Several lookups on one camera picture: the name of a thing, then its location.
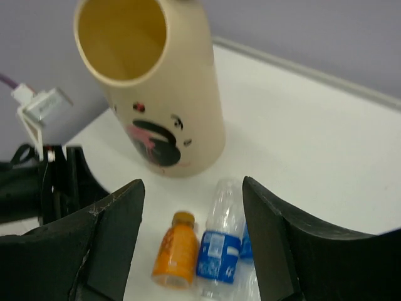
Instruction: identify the orange juice bottle lying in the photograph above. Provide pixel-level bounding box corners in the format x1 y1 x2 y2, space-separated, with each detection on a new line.
151 211 199 290

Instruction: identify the white-cap blue-label water bottle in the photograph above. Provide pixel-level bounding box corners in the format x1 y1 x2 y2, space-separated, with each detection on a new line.
195 230 241 300

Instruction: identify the clear blue-label bottle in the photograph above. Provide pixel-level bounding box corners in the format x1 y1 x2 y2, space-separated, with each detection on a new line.
206 178 261 300

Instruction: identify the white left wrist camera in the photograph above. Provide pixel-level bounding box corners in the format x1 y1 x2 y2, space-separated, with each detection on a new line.
11 83 73 161

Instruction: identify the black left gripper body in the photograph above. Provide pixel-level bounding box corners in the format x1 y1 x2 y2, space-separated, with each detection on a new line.
1 144 65 224

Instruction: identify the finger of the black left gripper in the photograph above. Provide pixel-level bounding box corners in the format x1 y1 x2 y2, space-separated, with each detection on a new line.
65 146 110 215

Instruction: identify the cream cat-print bin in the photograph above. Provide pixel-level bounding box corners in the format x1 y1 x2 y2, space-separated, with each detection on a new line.
73 1 226 177

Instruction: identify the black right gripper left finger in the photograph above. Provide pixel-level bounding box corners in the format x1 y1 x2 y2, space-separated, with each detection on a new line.
1 179 145 300

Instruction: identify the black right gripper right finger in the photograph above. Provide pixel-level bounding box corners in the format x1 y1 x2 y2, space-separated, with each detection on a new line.
242 177 400 300

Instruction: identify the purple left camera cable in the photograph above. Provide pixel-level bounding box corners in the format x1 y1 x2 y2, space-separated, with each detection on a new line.
0 72 19 89

